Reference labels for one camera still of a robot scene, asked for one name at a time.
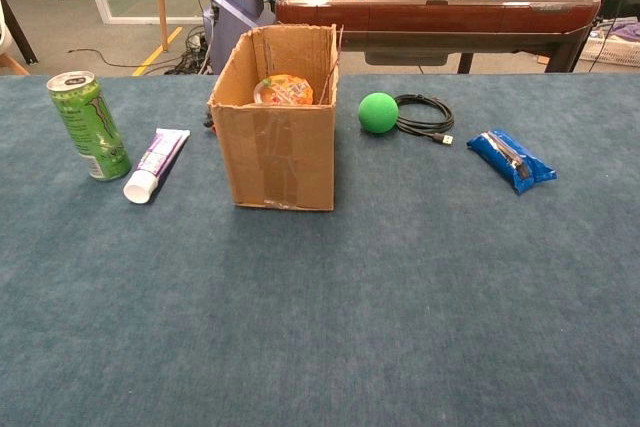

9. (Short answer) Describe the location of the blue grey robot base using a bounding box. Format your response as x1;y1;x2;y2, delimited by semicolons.
202;0;277;76

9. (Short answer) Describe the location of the orange jelly cup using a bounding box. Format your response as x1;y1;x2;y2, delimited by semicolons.
252;73;315;106

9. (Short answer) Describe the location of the black slanted pole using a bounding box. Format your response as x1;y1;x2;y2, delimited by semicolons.
0;0;40;66

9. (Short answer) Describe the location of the black USB cable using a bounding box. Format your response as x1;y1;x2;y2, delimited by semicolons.
393;93;456;148

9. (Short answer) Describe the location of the brown cardboard box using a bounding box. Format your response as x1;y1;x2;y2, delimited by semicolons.
208;23;341;212

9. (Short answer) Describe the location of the blue felt table cover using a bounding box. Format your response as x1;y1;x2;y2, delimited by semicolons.
0;72;640;427

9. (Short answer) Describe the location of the green energy drink can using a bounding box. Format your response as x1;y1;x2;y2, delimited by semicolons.
46;70;133;182

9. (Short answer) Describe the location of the blue snack packet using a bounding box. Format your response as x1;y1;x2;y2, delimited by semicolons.
466;129;558;196

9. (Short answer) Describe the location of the purple cloth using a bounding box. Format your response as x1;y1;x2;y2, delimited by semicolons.
607;19;640;42

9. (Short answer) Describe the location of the brown mahjong table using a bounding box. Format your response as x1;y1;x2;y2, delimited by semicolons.
274;0;601;74

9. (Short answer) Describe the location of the floor cable tangle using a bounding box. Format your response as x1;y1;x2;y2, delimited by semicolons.
164;26;216;76

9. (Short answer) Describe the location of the white plastic basket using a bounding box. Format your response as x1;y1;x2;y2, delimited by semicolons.
578;29;640;68

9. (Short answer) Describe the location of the purple white toothpaste tube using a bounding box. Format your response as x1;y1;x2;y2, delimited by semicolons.
122;127;192;205

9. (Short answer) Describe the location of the green foam ball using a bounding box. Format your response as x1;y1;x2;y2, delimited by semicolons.
358;91;400;135

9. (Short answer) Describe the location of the black floor cable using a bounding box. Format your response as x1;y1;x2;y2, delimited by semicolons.
67;48;201;71

